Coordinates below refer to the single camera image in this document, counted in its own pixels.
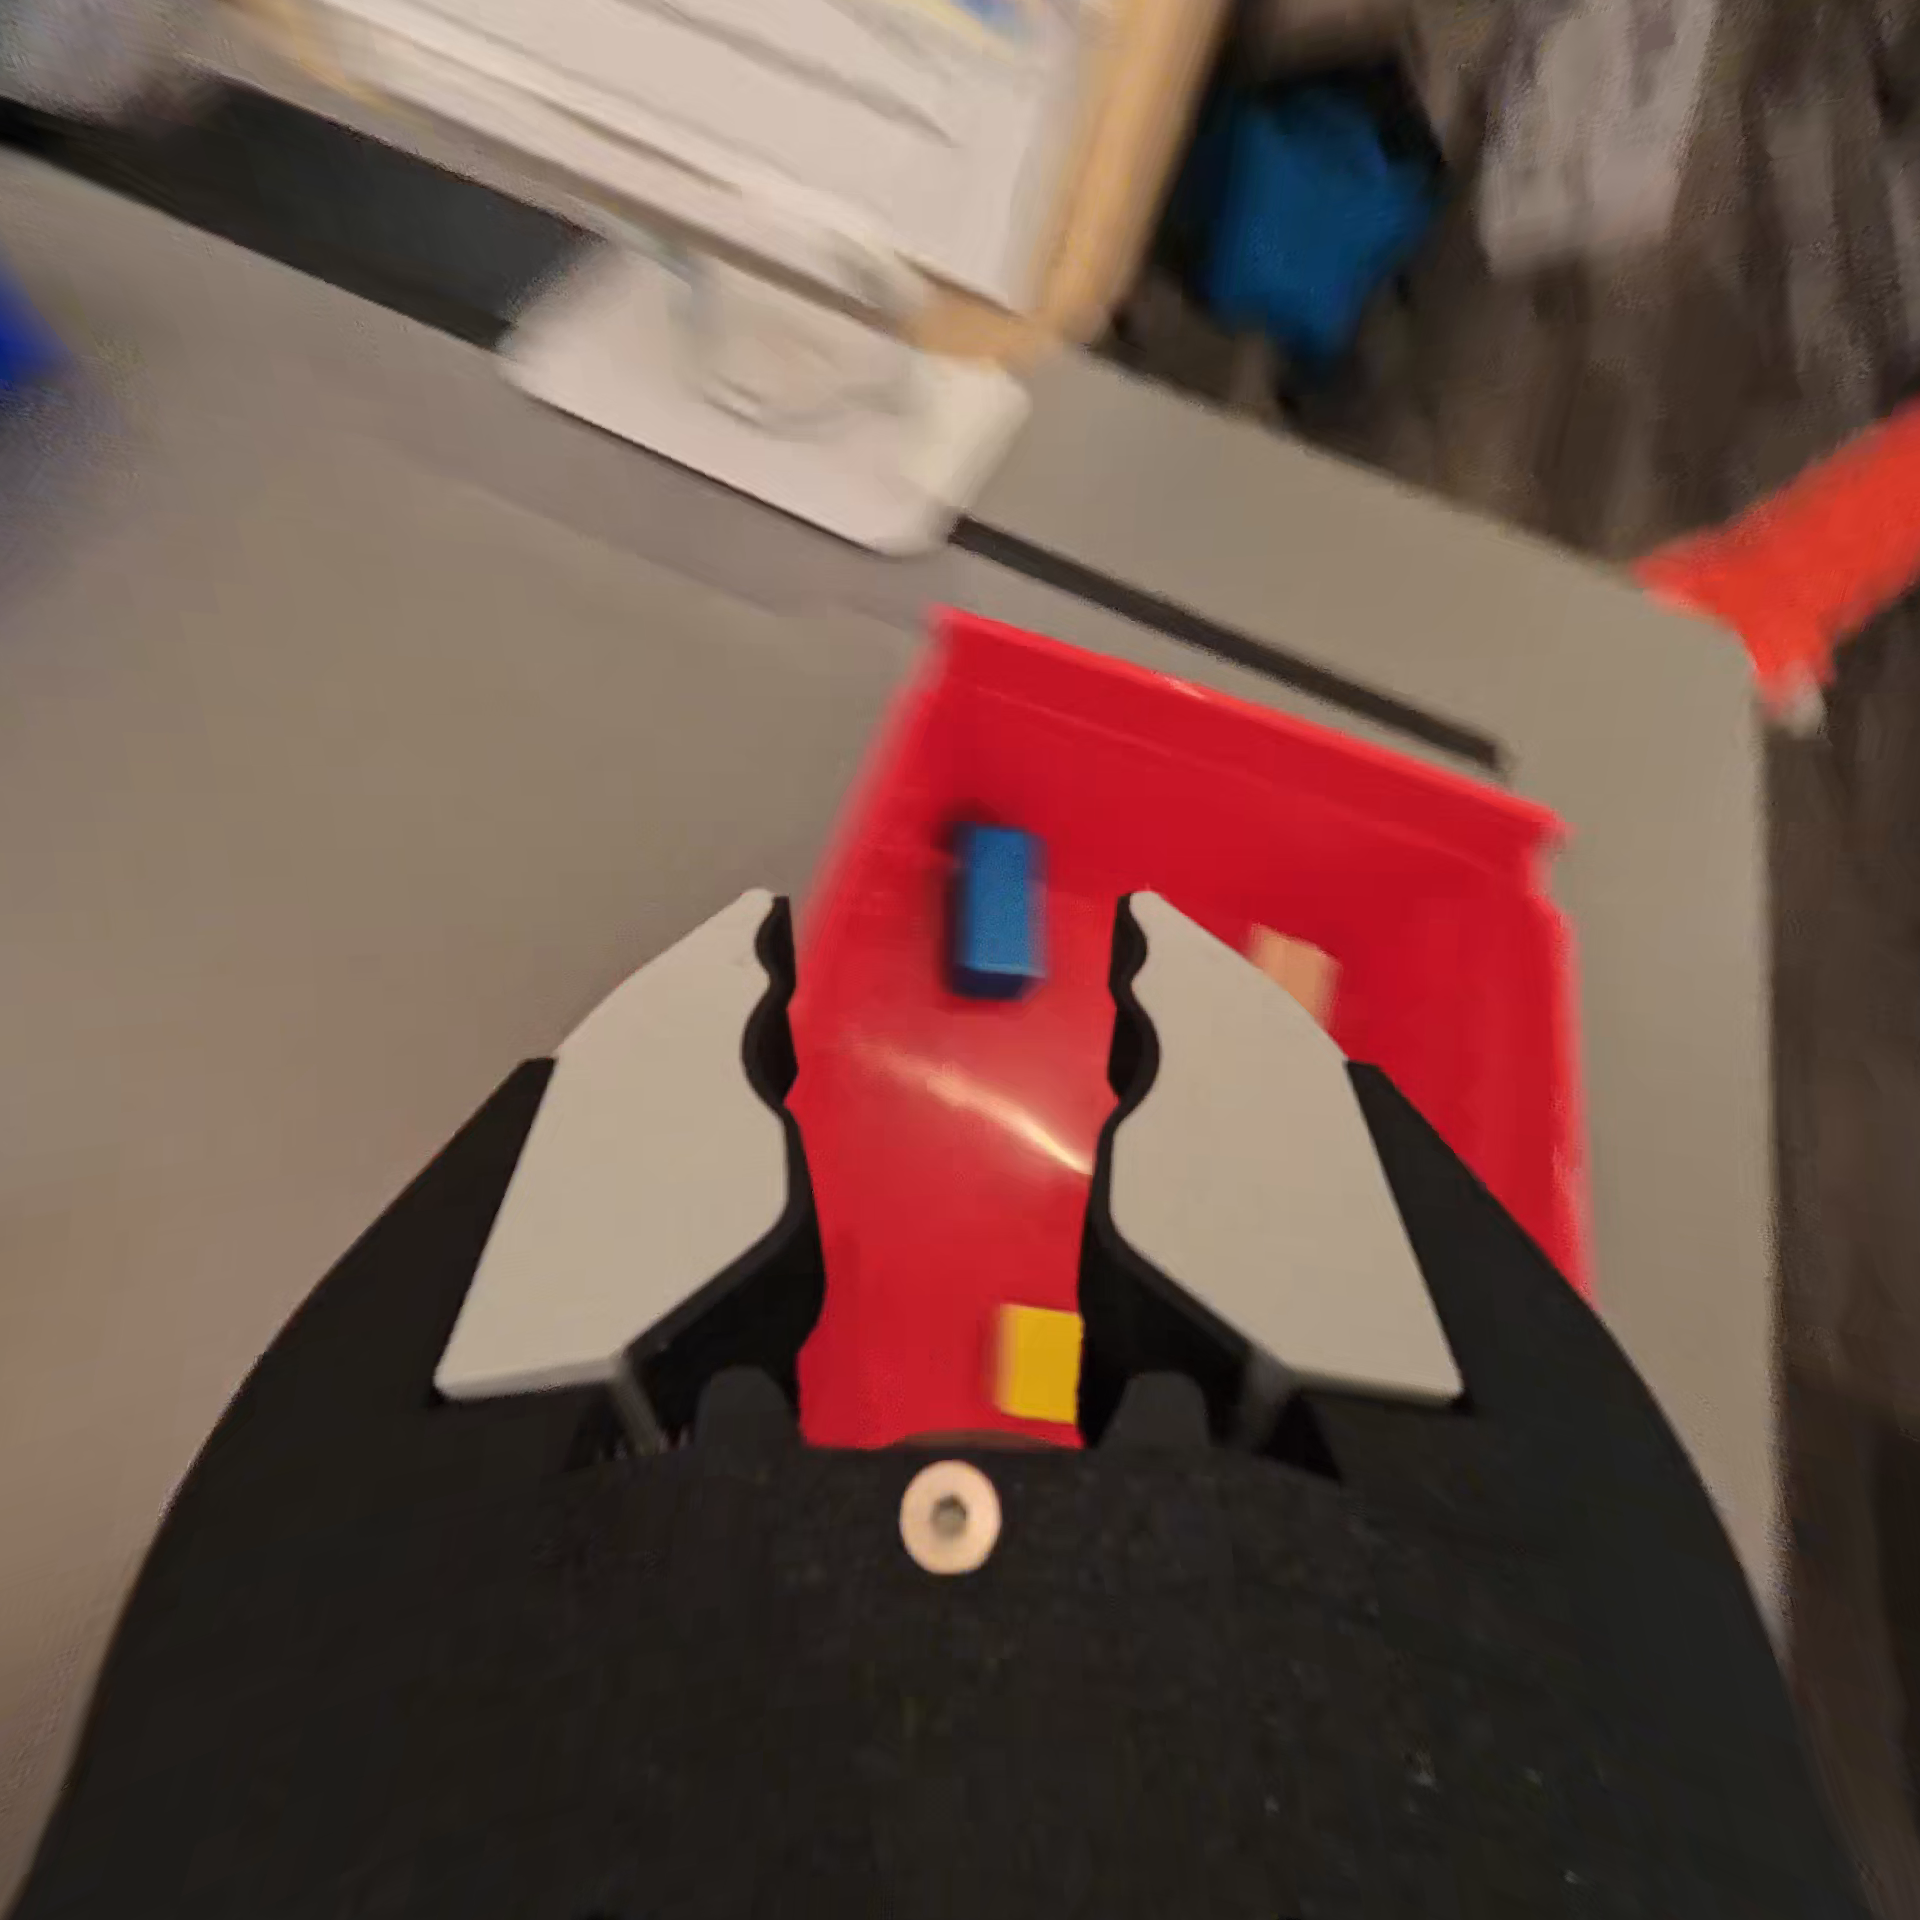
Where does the natural wood block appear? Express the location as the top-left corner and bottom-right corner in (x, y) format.
(1245, 926), (1343, 1022)

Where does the yellow wooden block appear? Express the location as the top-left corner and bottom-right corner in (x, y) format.
(995, 1304), (1086, 1426)

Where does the blue floor tub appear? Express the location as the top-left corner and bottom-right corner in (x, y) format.
(1170, 75), (1443, 357)

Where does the white board stand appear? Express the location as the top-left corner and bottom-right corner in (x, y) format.
(505, 240), (1034, 560)

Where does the red plastic bin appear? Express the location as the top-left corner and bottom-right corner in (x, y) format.
(786, 612), (1598, 1452)

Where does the white floor sign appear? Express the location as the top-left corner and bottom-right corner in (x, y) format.
(1473, 0), (1729, 271)

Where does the blue wooden block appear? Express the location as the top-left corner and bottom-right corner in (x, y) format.
(949, 823), (1050, 998)

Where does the instruction sheet board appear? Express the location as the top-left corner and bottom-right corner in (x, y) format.
(180, 0), (1233, 332)

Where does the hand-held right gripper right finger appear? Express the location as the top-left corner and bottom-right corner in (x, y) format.
(1081, 892), (1466, 1436)

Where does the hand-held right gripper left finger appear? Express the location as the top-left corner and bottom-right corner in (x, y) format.
(436, 892), (825, 1436)

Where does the red floor object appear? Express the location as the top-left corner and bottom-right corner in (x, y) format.
(1637, 407), (1920, 722)

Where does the grey desk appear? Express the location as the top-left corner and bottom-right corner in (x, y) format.
(0, 151), (1801, 1800)

